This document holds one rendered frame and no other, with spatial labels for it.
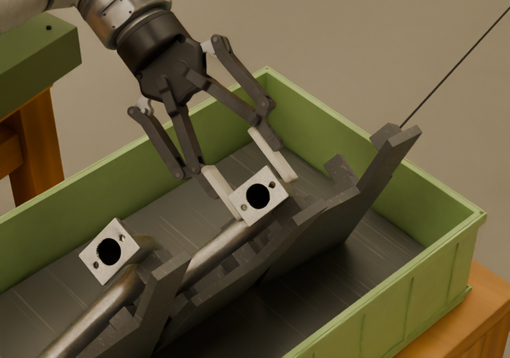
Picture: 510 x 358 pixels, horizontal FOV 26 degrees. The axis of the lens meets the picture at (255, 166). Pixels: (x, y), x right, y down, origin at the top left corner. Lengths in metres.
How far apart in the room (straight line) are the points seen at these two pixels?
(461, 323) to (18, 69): 0.77
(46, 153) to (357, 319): 0.80
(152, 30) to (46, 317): 0.46
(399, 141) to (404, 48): 2.05
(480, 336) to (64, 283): 0.57
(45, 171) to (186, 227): 0.47
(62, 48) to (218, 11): 1.66
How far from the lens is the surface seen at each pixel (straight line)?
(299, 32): 3.34
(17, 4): 1.16
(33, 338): 1.45
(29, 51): 1.76
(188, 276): 1.31
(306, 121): 1.61
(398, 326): 1.44
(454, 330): 1.53
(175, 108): 1.18
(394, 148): 1.25
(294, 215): 1.19
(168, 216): 1.57
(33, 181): 1.95
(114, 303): 1.23
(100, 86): 3.16
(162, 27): 1.18
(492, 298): 1.58
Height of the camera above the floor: 1.97
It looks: 43 degrees down
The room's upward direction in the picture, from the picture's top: straight up
